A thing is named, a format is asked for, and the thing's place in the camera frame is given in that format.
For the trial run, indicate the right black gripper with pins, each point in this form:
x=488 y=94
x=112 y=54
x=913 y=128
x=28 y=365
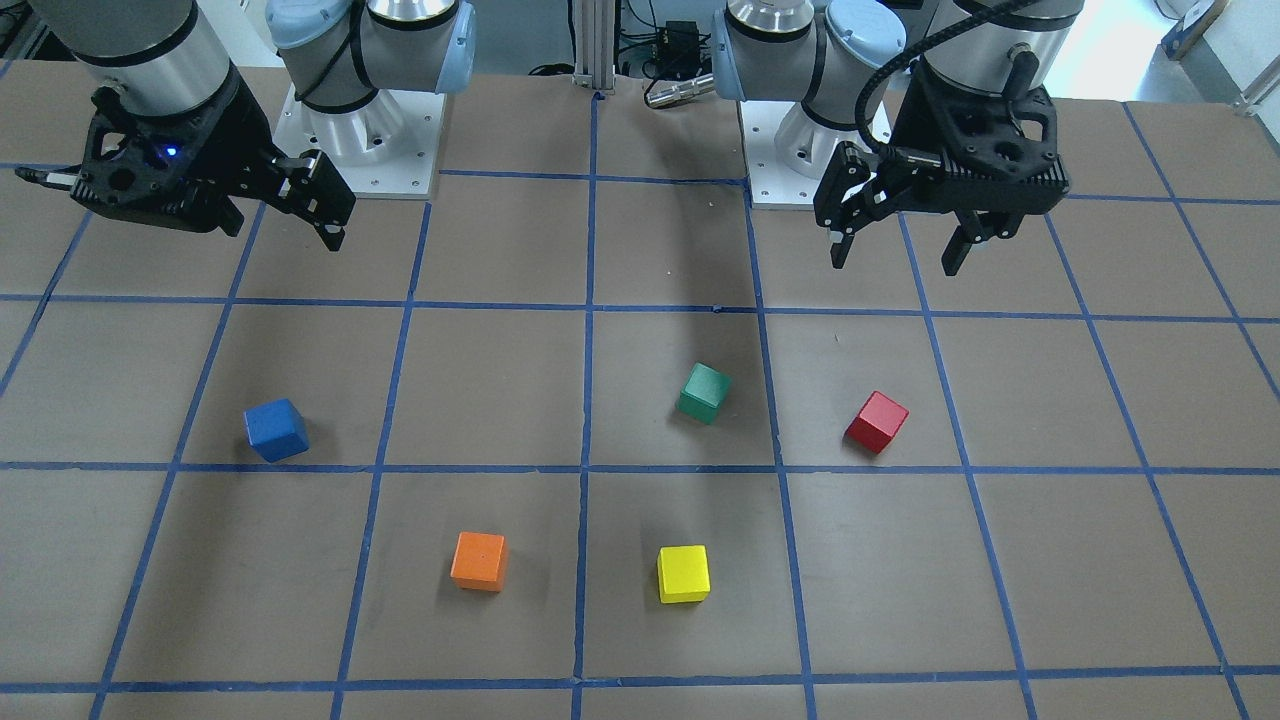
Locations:
x=232 y=140

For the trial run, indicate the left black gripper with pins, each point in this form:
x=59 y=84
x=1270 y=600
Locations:
x=912 y=125

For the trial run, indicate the red wooden block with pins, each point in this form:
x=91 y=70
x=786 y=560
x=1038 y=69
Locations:
x=877 y=423

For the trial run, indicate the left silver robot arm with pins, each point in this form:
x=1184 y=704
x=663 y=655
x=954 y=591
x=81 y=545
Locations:
x=849 y=62

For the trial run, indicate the blue wooden block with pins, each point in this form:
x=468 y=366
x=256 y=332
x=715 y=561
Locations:
x=276 y=430

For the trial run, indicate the green wooden block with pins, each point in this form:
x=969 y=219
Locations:
x=703 y=394

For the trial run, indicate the orange wooden block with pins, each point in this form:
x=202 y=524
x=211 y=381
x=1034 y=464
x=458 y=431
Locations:
x=480 y=561

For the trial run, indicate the yellow wooden block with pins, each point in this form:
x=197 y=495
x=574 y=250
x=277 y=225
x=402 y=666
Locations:
x=683 y=573

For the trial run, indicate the black electronics box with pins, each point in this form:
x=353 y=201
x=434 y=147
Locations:
x=677 y=50

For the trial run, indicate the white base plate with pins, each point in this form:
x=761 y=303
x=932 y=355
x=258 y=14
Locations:
x=390 y=160
x=787 y=152

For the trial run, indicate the aluminium frame post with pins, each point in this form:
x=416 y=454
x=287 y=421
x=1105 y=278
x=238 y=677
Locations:
x=594 y=37

